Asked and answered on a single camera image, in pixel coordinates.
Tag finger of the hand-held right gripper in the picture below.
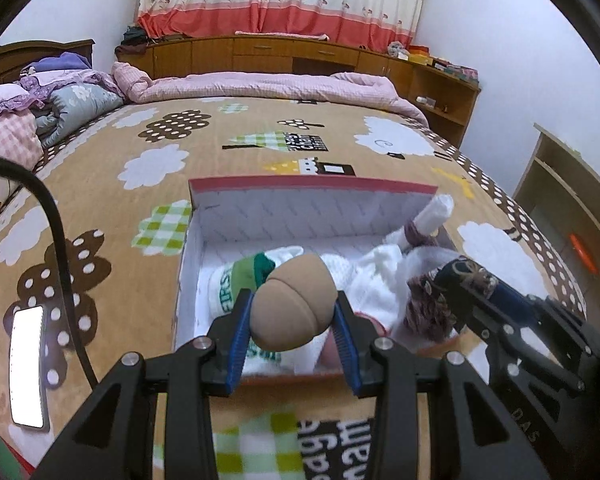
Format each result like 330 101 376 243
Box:
472 265 548 322
447 285 586 392

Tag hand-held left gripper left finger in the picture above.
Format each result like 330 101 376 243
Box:
32 287 255 480

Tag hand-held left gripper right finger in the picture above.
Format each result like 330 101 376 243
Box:
334 294 548 480

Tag dark patterned sock ball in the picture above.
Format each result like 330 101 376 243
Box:
430 255 498 301

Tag maroon knit sock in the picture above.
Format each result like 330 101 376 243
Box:
404 275 468 345

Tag tan sock ball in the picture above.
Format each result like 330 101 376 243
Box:
250 252 338 351

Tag red cardboard box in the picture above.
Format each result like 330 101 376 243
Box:
172 176 458 386

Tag orange object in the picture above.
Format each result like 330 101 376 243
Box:
569 232 598 276

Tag light wooden shelf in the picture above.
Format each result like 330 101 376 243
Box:
512 124 600 301

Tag printed blanket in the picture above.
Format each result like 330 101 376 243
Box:
0 95 596 480

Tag smartphone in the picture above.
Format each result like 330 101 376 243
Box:
9 304 51 431

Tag red and green boxes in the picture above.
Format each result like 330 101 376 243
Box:
430 57 481 83

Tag pink rolled quilt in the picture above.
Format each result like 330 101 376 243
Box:
111 61 428 126

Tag grey cloud-print quilt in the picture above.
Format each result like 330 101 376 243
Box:
32 82 126 148

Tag wooden cabinet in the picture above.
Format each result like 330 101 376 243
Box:
115 35 482 148

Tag pink checked cartoon pillow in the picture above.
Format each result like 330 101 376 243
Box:
0 107 43 241

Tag dark clothes pile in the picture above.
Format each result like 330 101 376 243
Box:
120 25 153 48

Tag purple cloth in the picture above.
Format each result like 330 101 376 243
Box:
22 51 93 78

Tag lilac frilled pink pillow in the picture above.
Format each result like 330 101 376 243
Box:
0 71 46 128

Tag wooden headboard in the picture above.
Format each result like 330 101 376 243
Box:
0 39 96 91

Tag black cable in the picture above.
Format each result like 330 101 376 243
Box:
0 156 101 391

